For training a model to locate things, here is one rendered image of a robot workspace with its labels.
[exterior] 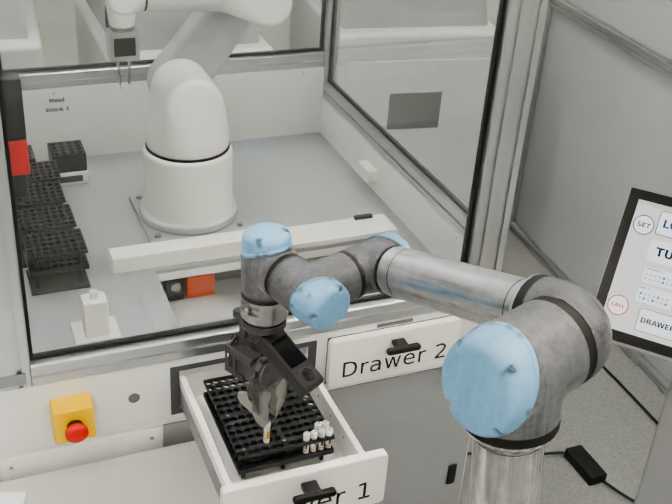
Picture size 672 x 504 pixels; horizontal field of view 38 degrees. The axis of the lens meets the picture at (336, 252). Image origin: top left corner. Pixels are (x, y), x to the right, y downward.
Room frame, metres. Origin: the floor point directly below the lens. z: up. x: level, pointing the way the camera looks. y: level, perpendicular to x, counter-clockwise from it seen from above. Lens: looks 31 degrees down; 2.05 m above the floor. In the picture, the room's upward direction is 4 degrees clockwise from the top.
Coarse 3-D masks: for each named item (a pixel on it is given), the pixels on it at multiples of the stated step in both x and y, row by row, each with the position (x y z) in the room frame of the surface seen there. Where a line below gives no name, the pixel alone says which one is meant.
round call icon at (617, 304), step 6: (612, 294) 1.65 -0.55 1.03; (618, 294) 1.65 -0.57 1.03; (612, 300) 1.64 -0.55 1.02; (618, 300) 1.64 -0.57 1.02; (624, 300) 1.64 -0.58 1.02; (630, 300) 1.63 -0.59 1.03; (606, 306) 1.63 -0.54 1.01; (612, 306) 1.63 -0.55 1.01; (618, 306) 1.63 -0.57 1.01; (624, 306) 1.63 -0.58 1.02; (606, 312) 1.63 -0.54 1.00; (612, 312) 1.62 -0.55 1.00; (618, 312) 1.62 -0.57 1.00; (624, 312) 1.62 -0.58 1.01
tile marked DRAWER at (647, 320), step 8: (640, 312) 1.61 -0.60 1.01; (648, 312) 1.61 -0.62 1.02; (656, 312) 1.61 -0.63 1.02; (640, 320) 1.60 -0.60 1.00; (648, 320) 1.60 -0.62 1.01; (656, 320) 1.60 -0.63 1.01; (664, 320) 1.59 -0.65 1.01; (640, 328) 1.59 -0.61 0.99; (648, 328) 1.59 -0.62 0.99; (656, 328) 1.58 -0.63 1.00; (664, 328) 1.58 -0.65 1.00; (656, 336) 1.57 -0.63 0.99; (664, 336) 1.57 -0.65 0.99
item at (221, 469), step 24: (192, 384) 1.47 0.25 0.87; (240, 384) 1.51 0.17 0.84; (192, 408) 1.37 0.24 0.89; (336, 408) 1.40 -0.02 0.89; (192, 432) 1.36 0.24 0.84; (216, 432) 1.37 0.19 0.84; (336, 432) 1.37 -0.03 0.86; (216, 456) 1.25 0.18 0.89; (336, 456) 1.33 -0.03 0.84; (216, 480) 1.22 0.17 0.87; (240, 480) 1.25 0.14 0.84
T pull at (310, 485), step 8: (312, 480) 1.19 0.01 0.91; (304, 488) 1.17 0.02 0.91; (312, 488) 1.17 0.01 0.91; (320, 488) 1.17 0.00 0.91; (328, 488) 1.17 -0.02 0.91; (296, 496) 1.15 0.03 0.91; (304, 496) 1.15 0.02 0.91; (312, 496) 1.15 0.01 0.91; (320, 496) 1.16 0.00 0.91; (328, 496) 1.16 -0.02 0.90
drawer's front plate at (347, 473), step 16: (320, 464) 1.21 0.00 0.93; (336, 464) 1.21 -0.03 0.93; (352, 464) 1.22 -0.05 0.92; (368, 464) 1.23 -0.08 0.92; (384, 464) 1.25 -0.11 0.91; (256, 480) 1.16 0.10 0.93; (272, 480) 1.16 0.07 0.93; (288, 480) 1.17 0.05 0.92; (304, 480) 1.19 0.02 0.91; (320, 480) 1.20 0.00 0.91; (336, 480) 1.21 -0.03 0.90; (352, 480) 1.22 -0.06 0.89; (368, 480) 1.23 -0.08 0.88; (384, 480) 1.25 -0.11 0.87; (224, 496) 1.13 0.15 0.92; (240, 496) 1.14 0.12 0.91; (256, 496) 1.15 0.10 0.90; (272, 496) 1.16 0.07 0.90; (288, 496) 1.17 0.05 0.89; (336, 496) 1.21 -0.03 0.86; (352, 496) 1.22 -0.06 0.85
